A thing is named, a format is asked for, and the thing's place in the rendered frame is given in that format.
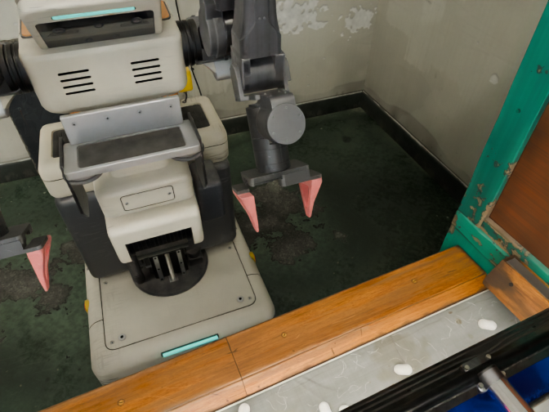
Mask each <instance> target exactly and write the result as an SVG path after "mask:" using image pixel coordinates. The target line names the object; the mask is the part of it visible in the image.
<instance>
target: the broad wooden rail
mask: <svg viewBox="0 0 549 412"><path fill-rule="evenodd" d="M486 275H487V273H486V272H485V271H484V270H483V269H482V268H481V267H480V266H479V265H478V264H477V263H476V262H475V261H474V260H473V259H472V258H471V257H470V256H469V255H468V254H467V253H466V252H465V251H464V250H463V249H462V248H461V247H460V246H459V245H455V246H453V247H451V248H449V249H445V250H443V251H441V252H438V253H435V254H433V255H430V256H429V257H425V258H423V259H421V260H418V261H416V262H413V263H410V264H408V265H406V266H402V267H400V268H398V269H395V270H393V271H390V272H387V273H386V274H383V275H380V276H378V277H375V278H373V279H371V280H367V281H365V282H363V283H361V284H357V285H355V286H352V287H350V288H348V289H344V290H342V291H340V292H338V293H335V294H332V295H330V296H327V297H326V298H322V299H320V300H318V301H315V302H312V303H310V304H307V305H305V306H303V307H299V308H297V309H295V310H292V311H289V312H287V313H284V314H282V315H280V316H276V317H275V318H272V319H270V320H267V321H264V322H262V323H260V324H258V325H254V326H252V327H250V328H247V329H244V330H242V331H239V332H238V333H235V334H231V335H229V336H227V337H224V338H221V339H219V340H216V341H215V342H212V343H209V344H207V345H204V346H202V347H199V348H196V349H194V350H192V351H190V352H187V353H184V354H182V355H179V356H176V357H174V358H172V359H170V360H166V361H164V362H161V363H159V364H157V365H153V366H151V367H149V368H147V369H143V370H141V371H139V372H136V373H134V374H131V375H128V376H127V377H124V378H121V379H119V380H116V381H114V382H112V383H108V384H106V385H104V386H101V387H98V388H96V389H93V390H91V391H89V392H85V393H83V394H81V395H79V396H76V397H73V398H71V399H68V400H67V401H63V402H61V403H59V404H56V405H53V406H51V407H48V408H46V409H44V410H40V411H38V412H216V411H218V410H221V409H223V408H225V407H227V406H229V405H232V404H234V403H236V402H238V401H241V400H243V399H245V398H247V397H249V396H252V395H254V394H256V393H258V392H261V391H263V390H265V389H267V388H269V387H272V386H274V385H276V384H278V383H281V382H283V381H285V380H287V379H289V378H292V377H294V376H296V375H298V374H301V373H303V372H305V371H307V370H309V369H312V368H314V367H316V366H318V365H321V364H323V363H325V362H327V361H330V360H332V359H334V358H336V357H338V356H341V355H343V354H345V353H347V352H350V351H352V350H354V349H356V348H358V347H361V346H363V345H365V344H367V343H370V342H372V341H374V340H376V339H378V338H381V337H383V336H385V335H387V334H390V333H392V332H394V331H396V330H398V329H401V328H403V327H405V326H407V325H410V324H412V323H414V322H416V321H418V320H421V319H423V318H425V317H427V316H430V315H432V314H434V313H436V312H438V311H441V310H443V309H445V308H447V307H450V306H452V305H454V304H456V303H458V302H461V301H463V300H465V299H467V298H470V297H472V296H474V295H476V294H478V293H481V292H483V291H485V290H487V288H486V287H485V286H484V285H483V284H482V283H483V280H484V278H485V277H486Z"/></svg>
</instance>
